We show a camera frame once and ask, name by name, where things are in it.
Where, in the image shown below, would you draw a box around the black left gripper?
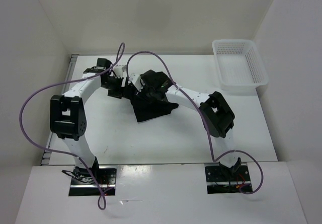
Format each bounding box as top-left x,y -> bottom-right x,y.
102,76 -> 132,100

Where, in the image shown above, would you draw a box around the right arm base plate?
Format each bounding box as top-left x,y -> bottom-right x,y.
204,164 -> 253,194

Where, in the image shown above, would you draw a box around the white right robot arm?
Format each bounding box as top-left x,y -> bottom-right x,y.
129,70 -> 241,180

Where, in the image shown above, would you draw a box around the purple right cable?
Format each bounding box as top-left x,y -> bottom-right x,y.
125,50 -> 265,196

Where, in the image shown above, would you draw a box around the black shorts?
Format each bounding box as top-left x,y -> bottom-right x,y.
122,86 -> 179,123

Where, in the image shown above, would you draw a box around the purple cable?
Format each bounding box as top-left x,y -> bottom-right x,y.
125,50 -> 265,196
19,42 -> 126,211

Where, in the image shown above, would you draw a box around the white plastic basket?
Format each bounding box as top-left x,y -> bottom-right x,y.
212,39 -> 269,93

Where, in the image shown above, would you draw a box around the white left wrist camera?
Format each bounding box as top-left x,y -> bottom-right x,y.
112,65 -> 126,78

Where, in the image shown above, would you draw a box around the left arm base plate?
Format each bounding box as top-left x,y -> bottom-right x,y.
62,166 -> 117,196

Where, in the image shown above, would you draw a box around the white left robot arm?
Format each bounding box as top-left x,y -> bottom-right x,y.
50,58 -> 125,184

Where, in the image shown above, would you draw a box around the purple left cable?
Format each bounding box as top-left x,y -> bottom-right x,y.
19,42 -> 126,211

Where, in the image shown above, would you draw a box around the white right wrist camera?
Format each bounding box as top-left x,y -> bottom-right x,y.
129,73 -> 145,92

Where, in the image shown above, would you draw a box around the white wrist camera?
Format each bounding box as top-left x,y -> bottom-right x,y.
129,73 -> 145,92
112,65 -> 126,78

